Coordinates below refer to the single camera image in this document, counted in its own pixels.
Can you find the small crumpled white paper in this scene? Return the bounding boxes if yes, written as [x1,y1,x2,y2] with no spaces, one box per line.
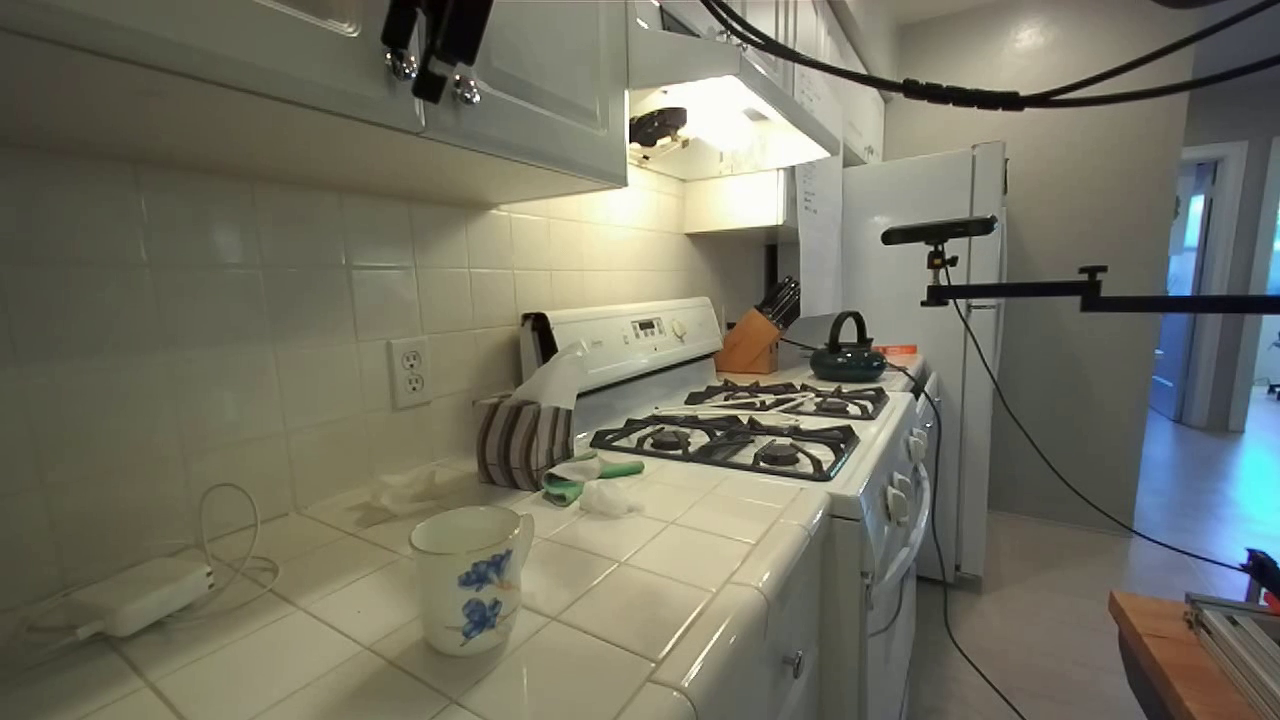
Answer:
[355,462,447,521]

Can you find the black stereo camera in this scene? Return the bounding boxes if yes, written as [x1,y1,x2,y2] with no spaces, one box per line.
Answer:
[876,213,999,252]

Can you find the white base cabinet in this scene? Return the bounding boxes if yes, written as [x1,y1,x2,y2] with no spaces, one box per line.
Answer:
[647,526,832,720]

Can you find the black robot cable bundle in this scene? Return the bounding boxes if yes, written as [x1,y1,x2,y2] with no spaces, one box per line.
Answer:
[696,0,1280,118]

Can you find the white cabinet above hood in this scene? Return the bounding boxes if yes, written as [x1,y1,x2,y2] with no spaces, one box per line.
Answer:
[655,0,893,170]

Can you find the red and black clamp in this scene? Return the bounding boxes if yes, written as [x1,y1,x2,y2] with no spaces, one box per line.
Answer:
[1238,542,1280,608]

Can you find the white wall outlet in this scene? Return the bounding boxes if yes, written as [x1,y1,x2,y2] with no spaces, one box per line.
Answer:
[386,333,436,416]

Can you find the white range hood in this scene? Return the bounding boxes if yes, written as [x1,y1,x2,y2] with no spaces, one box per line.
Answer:
[625,0,848,190]

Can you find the thin black cable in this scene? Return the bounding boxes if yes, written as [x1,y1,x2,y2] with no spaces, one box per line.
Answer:
[937,263,1257,577]
[914,364,1033,720]

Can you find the metal base plate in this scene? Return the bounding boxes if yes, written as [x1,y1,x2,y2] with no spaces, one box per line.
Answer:
[1180,590,1280,720]

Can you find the white gas stove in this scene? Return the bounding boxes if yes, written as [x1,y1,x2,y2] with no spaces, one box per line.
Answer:
[518,292,944,720]

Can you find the striped fabric tissue box cover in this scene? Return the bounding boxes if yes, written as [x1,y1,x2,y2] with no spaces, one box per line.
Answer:
[474,388,580,495]

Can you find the dark teal kettle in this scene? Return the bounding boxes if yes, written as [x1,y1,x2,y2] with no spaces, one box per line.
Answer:
[810,307,887,388]

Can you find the wooden table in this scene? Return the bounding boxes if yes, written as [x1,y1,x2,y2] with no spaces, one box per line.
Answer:
[1105,590,1257,720]

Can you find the black stove grate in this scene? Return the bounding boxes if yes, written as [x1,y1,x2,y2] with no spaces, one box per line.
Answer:
[682,378,897,423]
[588,410,864,486]

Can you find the white refrigerator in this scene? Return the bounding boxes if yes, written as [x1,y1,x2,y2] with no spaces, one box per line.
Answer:
[792,136,1016,586]

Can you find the white cabinet door with knob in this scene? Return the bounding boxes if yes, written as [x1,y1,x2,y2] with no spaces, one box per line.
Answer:
[410,0,631,193]
[0,0,425,136]

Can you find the thin white adapter cable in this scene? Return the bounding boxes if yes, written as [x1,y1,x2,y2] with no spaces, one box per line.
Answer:
[189,477,289,593]

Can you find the wooden knife block with knives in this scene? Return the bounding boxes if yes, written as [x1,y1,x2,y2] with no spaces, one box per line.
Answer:
[712,272,804,382]

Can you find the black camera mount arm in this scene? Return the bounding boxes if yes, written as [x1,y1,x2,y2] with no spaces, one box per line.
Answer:
[915,243,1280,322]

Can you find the grey doorway frame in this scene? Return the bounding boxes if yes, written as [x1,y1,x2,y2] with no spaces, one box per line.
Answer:
[1148,133,1280,439]

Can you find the white power adapter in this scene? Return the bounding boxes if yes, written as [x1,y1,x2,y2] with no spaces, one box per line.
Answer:
[66,554,222,644]

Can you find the white wall cabinet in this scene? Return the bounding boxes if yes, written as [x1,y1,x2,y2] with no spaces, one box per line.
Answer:
[0,0,631,213]

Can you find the white mug blue flowers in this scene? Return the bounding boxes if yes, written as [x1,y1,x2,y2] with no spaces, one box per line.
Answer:
[404,502,539,664]

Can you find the green and white cloth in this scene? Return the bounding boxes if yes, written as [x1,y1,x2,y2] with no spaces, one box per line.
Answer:
[536,453,647,517]

